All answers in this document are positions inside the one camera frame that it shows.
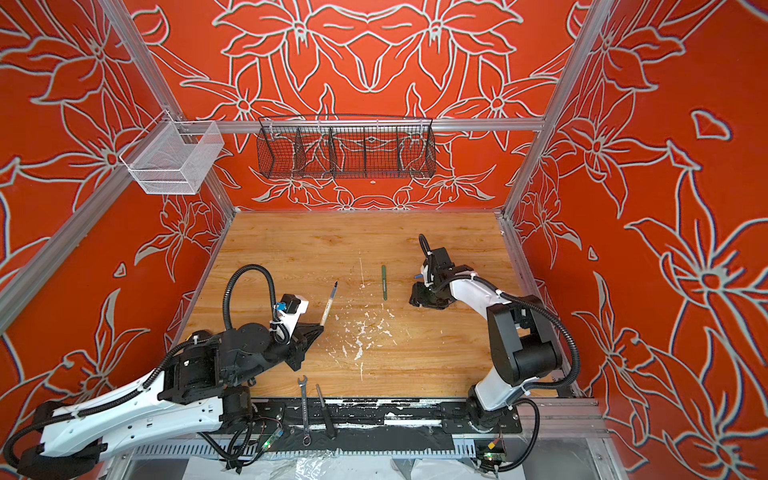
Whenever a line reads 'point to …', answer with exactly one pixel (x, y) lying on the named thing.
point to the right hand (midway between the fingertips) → (414, 298)
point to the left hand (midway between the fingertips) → (322, 327)
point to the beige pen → (330, 303)
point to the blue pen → (418, 276)
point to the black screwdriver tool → (328, 422)
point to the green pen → (384, 279)
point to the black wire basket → (345, 147)
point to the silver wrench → (306, 440)
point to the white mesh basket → (176, 159)
